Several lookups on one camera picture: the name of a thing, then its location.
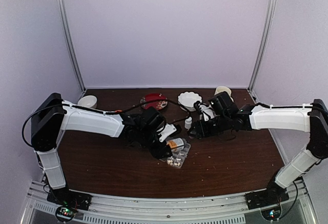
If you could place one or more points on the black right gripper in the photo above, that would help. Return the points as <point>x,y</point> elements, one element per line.
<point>201,131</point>

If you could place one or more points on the cream textured mug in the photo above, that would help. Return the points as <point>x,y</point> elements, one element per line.
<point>221,89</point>

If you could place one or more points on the white pill bottle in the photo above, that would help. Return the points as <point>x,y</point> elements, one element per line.
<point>188,123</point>

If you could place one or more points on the right aluminium frame post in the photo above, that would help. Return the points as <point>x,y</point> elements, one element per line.
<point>271,7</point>

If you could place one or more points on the white scalloped bowl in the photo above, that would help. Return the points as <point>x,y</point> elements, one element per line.
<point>187,99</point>

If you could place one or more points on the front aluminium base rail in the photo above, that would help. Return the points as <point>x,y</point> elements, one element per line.
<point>232,208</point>

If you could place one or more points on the amber bottle grey cap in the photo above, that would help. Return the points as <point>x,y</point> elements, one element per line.
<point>176,144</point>

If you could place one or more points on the red floral plate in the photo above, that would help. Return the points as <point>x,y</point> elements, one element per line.
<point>155,100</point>

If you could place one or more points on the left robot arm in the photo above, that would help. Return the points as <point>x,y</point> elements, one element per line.
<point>55,115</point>

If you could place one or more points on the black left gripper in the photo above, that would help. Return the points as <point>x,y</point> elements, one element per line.
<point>159,153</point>

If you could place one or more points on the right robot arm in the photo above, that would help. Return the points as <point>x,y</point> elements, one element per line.
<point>306,118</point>

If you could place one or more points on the clear plastic pill organizer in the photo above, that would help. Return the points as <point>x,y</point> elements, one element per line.
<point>185,149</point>

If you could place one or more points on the aluminium frame post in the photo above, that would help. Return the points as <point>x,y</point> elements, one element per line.
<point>69,43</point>
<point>271,7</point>

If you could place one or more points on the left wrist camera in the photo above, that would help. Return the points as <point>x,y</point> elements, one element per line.
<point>167,131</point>

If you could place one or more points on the white pills in organizer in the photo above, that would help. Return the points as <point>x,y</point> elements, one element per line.
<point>176,160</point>

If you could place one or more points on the left aluminium frame post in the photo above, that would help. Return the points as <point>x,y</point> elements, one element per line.
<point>69,43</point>

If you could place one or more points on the plain white ceramic bowl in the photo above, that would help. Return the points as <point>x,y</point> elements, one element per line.
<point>88,101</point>

